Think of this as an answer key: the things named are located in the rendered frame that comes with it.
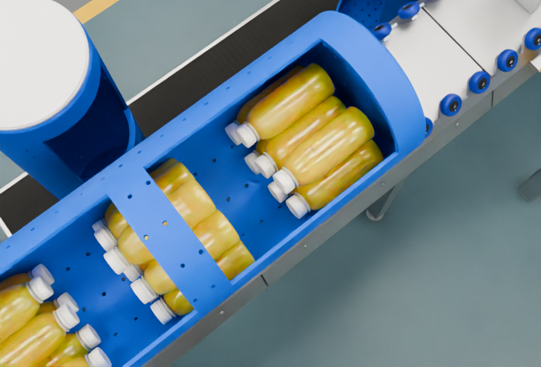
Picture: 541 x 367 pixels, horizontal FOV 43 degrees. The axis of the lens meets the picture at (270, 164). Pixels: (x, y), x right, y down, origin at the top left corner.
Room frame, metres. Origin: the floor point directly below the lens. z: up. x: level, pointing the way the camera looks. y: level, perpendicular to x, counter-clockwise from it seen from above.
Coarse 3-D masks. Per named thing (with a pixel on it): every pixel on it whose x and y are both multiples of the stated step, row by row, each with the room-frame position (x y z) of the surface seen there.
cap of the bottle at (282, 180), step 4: (276, 172) 0.33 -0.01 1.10; (280, 172) 0.33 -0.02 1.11; (284, 172) 0.33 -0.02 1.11; (276, 176) 0.32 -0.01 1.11; (280, 176) 0.32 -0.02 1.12; (284, 176) 0.32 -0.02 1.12; (288, 176) 0.32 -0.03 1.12; (276, 180) 0.32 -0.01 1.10; (280, 180) 0.31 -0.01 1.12; (284, 180) 0.31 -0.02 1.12; (288, 180) 0.31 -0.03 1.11; (280, 184) 0.31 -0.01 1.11; (284, 184) 0.31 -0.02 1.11; (288, 184) 0.31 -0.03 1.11; (292, 184) 0.31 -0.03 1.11; (280, 188) 0.31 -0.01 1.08; (284, 188) 0.30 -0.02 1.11; (288, 188) 0.30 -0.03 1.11; (292, 188) 0.30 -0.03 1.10; (284, 192) 0.30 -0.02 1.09; (288, 192) 0.30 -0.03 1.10
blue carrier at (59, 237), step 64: (256, 64) 0.49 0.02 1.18; (320, 64) 0.57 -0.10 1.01; (384, 64) 0.45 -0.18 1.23; (192, 128) 0.37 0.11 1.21; (384, 128) 0.43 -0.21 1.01; (128, 192) 0.27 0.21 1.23; (256, 192) 0.34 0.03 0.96; (0, 256) 0.19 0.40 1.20; (64, 256) 0.23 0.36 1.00; (192, 256) 0.18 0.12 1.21; (256, 256) 0.21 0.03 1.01; (128, 320) 0.12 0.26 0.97; (192, 320) 0.10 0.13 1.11
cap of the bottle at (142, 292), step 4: (136, 280) 0.16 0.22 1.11; (140, 280) 0.16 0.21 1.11; (132, 284) 0.16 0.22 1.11; (136, 284) 0.16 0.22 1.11; (140, 284) 0.16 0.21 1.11; (132, 288) 0.15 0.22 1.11; (136, 288) 0.15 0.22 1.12; (140, 288) 0.15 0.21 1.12; (144, 288) 0.15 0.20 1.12; (136, 292) 0.14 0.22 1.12; (140, 292) 0.14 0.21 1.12; (144, 292) 0.14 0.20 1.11; (148, 292) 0.14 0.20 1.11; (140, 296) 0.14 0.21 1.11; (144, 296) 0.14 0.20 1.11; (148, 296) 0.14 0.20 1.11; (152, 296) 0.14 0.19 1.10; (144, 300) 0.13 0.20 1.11; (148, 300) 0.13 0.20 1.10
